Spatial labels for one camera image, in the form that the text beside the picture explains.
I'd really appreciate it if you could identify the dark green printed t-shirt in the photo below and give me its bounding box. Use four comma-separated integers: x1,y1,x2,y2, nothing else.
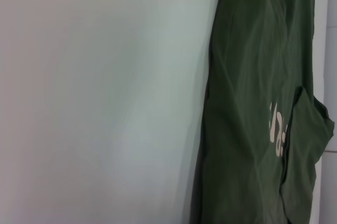
191,0,335,224

